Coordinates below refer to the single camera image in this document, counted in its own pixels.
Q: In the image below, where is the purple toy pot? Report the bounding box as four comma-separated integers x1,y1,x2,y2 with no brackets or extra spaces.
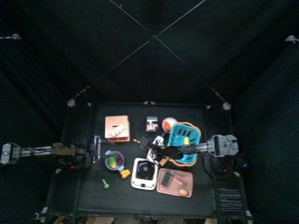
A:
102,150,126,172

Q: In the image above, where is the green and yellow toy vegetable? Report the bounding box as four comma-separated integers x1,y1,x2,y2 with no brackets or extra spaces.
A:
106,156,118,169

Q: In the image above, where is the small black toy utensil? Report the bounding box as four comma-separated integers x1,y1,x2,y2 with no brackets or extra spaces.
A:
131,136,150,151

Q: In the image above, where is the pink wooden toy box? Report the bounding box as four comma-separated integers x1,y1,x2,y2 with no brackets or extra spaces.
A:
102,115,131,144

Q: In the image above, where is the teal basket with orange rim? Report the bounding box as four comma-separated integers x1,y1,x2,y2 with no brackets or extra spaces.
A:
165,122,201,168

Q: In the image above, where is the small black white card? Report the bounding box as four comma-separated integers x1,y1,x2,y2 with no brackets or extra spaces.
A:
143,115,160,133

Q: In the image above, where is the black toy block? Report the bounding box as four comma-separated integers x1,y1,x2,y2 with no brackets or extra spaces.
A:
160,171,173,187

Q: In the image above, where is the red toy block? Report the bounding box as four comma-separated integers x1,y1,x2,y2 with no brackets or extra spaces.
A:
172,174,188,186

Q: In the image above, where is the pink plastic tray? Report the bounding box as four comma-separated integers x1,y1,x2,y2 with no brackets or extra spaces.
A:
154,167,194,199

